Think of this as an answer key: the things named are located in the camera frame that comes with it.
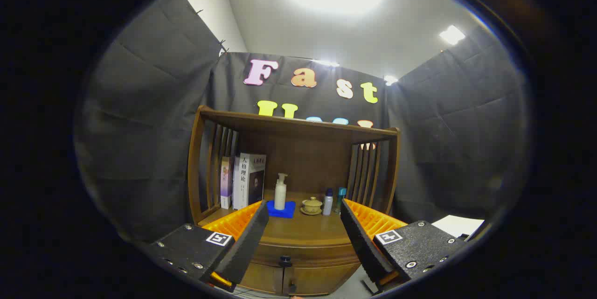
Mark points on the wooden cabinet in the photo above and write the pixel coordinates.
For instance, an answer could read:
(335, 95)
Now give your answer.
(303, 149)

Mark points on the white side cabinet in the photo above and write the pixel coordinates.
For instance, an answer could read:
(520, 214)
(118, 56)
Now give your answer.
(457, 225)

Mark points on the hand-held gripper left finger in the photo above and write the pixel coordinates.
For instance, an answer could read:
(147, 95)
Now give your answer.
(242, 247)

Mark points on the white book with portrait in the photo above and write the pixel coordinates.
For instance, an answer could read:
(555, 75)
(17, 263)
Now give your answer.
(249, 180)

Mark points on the wooden cabinet door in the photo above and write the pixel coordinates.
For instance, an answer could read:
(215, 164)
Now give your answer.
(322, 280)

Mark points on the yellow saucer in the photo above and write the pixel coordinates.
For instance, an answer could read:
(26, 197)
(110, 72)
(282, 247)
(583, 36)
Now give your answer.
(305, 212)

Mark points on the white pump bottle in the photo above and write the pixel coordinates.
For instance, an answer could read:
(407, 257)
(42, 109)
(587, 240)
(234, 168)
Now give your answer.
(280, 196)

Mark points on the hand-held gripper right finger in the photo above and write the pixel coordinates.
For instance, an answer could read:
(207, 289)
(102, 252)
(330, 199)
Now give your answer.
(366, 247)

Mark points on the purple white book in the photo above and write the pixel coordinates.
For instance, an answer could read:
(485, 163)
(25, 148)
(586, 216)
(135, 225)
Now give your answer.
(226, 182)

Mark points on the wooden drawer with black knob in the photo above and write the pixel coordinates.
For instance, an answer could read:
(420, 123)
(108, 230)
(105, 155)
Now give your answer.
(322, 254)

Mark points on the small ceiling light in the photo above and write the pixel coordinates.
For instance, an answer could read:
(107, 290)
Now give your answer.
(452, 35)

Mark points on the white bottle with blue cap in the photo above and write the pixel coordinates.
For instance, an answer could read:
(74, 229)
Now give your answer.
(328, 205)

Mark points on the teal bottle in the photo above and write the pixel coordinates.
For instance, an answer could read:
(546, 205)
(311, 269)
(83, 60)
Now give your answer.
(341, 194)

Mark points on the blue folded cloth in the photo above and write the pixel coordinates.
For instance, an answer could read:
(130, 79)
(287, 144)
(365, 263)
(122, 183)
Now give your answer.
(289, 210)

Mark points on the wooden countertop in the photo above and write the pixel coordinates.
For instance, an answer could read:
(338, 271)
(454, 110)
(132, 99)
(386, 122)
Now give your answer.
(298, 229)

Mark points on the yellow lidded teacup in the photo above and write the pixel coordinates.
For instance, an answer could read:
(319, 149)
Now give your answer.
(312, 205)

